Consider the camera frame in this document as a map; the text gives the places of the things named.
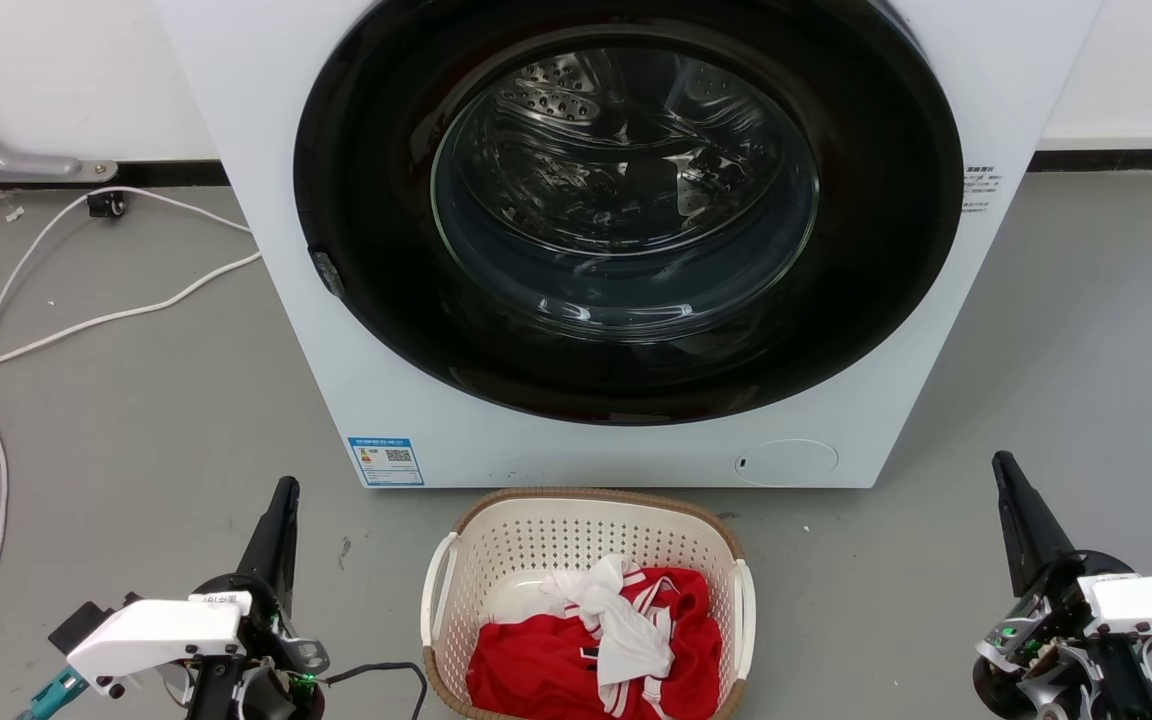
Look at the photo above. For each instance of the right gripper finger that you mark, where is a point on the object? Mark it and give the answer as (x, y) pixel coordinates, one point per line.
(1041, 530)
(1018, 545)

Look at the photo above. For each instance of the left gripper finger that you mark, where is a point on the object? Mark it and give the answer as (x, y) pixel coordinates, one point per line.
(266, 550)
(285, 560)

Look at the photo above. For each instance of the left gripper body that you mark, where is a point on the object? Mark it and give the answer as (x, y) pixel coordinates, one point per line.
(276, 660)

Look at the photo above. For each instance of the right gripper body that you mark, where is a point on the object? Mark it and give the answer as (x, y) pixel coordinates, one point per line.
(1036, 620)

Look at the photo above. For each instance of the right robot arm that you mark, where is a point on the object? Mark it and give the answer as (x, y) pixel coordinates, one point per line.
(1126, 685)

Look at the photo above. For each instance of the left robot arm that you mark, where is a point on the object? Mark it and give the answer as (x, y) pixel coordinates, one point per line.
(211, 697)

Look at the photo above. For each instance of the cream plastic laundry basket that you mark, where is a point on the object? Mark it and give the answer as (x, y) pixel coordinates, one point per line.
(536, 530)

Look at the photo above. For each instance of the blue energy label sticker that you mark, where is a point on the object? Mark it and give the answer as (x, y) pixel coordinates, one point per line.
(386, 462)

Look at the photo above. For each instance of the round white filter cover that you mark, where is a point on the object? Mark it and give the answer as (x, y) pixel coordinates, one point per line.
(786, 463)

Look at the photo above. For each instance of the white front-load washing machine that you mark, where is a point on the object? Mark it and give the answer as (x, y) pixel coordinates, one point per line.
(271, 300)

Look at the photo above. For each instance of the red jersey garment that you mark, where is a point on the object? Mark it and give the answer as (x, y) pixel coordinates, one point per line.
(536, 670)

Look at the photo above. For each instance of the small printed text sticker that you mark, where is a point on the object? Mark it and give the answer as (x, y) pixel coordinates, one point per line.
(980, 188)

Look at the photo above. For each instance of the white cloth garment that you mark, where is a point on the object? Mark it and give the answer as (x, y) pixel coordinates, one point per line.
(628, 632)

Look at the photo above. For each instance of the black round glass washer door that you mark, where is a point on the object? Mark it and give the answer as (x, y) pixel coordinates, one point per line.
(376, 200)

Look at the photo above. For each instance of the black floor plug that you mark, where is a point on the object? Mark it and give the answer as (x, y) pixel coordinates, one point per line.
(106, 204)

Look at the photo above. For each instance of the steel washer drum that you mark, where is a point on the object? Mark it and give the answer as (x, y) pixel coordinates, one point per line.
(626, 180)

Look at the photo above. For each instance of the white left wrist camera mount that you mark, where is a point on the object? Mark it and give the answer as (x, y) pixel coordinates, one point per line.
(156, 630)

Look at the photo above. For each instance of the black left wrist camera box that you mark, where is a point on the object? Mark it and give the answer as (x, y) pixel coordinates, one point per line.
(76, 625)

